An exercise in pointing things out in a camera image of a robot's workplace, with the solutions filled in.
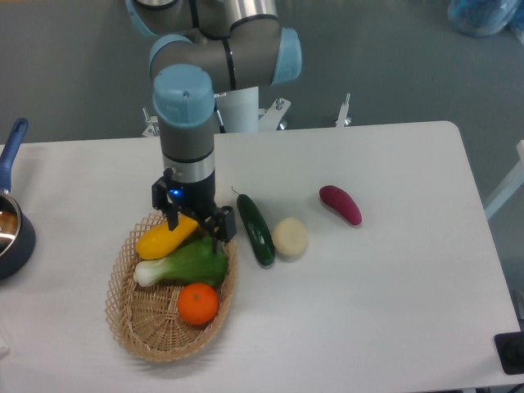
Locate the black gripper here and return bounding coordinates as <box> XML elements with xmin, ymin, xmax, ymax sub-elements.
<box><xmin>151</xmin><ymin>169</ymin><xmax>237</xmax><ymax>253</ymax></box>

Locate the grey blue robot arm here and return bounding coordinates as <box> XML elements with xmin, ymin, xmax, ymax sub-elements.
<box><xmin>126</xmin><ymin>1</ymin><xmax>302</xmax><ymax>244</ymax></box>

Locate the woven wicker basket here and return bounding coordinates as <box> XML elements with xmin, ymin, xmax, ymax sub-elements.
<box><xmin>106</xmin><ymin>213</ymin><xmax>237</xmax><ymax>362</ymax></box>

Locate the green bok choy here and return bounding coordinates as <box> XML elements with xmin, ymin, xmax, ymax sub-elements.
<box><xmin>133</xmin><ymin>236</ymin><xmax>228</xmax><ymax>287</ymax></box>

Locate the dark green cucumber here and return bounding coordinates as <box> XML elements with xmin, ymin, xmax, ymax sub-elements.
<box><xmin>232</xmin><ymin>187</ymin><xmax>276</xmax><ymax>269</ymax></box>

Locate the orange fruit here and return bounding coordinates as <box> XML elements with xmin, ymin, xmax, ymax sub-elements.
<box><xmin>177</xmin><ymin>283</ymin><xmax>219</xmax><ymax>326</ymax></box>

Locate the purple sweet potato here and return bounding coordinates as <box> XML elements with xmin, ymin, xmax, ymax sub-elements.
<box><xmin>318</xmin><ymin>185</ymin><xmax>363</xmax><ymax>226</ymax></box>

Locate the black device at edge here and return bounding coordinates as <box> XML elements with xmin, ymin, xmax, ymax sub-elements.
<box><xmin>494</xmin><ymin>332</ymin><xmax>523</xmax><ymax>375</ymax></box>

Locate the blue plastic bag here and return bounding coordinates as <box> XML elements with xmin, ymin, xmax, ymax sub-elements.
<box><xmin>447</xmin><ymin>0</ymin><xmax>523</xmax><ymax>38</ymax></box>

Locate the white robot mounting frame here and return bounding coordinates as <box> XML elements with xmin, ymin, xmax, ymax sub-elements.
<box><xmin>142</xmin><ymin>88</ymin><xmax>352</xmax><ymax>138</ymax></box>

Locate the blue handled saucepan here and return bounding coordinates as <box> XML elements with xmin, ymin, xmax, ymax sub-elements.
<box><xmin>1</xmin><ymin>118</ymin><xmax>36</xmax><ymax>280</ymax></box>

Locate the white frame at right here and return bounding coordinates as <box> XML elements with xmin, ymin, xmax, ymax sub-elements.
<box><xmin>484</xmin><ymin>140</ymin><xmax>523</xmax><ymax>220</ymax></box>

